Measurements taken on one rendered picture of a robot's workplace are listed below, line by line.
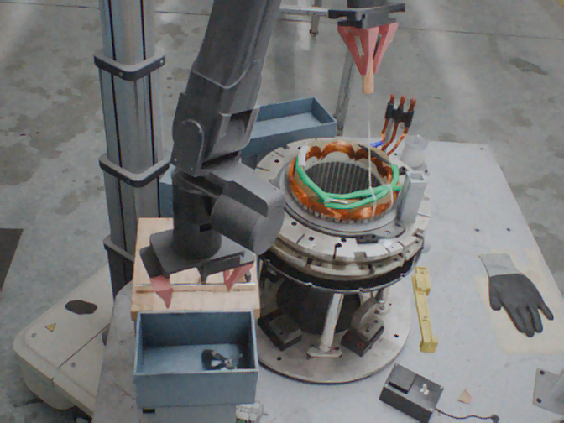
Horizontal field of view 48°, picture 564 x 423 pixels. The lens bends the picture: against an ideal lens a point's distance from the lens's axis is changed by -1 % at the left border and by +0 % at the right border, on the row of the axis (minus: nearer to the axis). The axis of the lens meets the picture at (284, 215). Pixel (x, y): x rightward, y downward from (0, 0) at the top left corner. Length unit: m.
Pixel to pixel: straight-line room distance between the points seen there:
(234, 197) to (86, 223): 2.03
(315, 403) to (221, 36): 0.77
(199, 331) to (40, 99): 2.57
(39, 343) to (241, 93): 1.43
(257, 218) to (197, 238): 0.10
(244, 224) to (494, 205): 1.15
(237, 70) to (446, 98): 3.13
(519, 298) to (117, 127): 0.93
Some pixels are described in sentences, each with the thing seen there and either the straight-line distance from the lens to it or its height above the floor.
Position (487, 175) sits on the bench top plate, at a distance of 1.82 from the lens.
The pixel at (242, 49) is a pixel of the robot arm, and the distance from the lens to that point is 0.62.
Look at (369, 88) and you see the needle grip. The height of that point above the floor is 1.31.
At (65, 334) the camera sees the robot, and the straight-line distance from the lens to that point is 1.97.
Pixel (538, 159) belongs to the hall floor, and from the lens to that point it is 3.44.
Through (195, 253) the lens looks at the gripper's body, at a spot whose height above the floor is 1.27.
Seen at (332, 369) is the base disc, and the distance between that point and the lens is 1.23.
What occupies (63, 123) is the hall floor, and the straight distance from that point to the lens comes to 3.23.
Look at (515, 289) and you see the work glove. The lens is 1.49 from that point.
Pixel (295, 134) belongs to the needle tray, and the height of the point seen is 1.05.
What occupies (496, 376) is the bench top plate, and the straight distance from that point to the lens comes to 1.35.
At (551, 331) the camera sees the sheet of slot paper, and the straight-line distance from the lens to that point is 1.47.
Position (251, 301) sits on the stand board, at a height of 1.06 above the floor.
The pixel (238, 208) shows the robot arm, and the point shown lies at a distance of 0.66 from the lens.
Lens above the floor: 1.80
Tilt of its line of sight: 42 degrees down
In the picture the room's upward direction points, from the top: 7 degrees clockwise
